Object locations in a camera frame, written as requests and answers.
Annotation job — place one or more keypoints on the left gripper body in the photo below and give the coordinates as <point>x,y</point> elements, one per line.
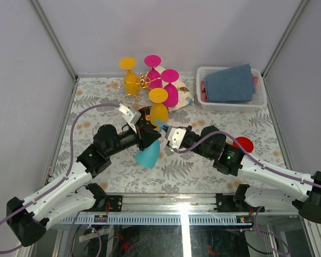
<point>138,128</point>

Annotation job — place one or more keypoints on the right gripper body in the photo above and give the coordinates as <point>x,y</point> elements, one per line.
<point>192,139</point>

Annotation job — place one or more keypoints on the teal wine glass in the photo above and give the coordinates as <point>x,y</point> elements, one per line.
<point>149,156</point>

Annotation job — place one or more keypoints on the yellow wine glass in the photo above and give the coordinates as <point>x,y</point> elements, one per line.
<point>158,111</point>
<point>131,80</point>

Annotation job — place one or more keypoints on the gold wine glass rack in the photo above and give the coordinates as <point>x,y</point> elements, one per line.
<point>118,83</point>

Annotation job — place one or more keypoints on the red wine glass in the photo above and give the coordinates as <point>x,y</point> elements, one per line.
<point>245,143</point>

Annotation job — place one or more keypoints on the magenta wine glass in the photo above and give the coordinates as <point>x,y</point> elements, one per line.
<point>153,76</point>
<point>170,76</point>

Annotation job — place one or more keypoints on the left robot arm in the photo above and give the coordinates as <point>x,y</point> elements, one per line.
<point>73,192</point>

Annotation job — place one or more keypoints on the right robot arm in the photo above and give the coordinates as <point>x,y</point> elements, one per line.
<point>302,190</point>

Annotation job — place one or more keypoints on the dinosaur print cloth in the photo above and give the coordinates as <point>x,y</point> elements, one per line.
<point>185,96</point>

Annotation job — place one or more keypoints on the pink folded cloth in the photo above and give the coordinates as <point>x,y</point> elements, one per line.
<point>203,92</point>

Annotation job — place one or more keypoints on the blue folded towel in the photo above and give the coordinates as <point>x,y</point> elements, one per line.
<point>230,85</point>

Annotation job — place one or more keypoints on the white plastic basket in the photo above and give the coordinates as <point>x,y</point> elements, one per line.
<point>259,98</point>

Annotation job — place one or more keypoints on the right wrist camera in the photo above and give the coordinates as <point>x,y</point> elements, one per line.
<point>175,136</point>

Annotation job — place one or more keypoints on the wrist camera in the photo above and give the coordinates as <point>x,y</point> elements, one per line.
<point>175,136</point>
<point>130,115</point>

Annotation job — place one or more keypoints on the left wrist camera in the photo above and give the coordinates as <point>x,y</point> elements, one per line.
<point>130,115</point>

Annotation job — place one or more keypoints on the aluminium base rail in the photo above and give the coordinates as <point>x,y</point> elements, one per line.
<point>166,202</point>

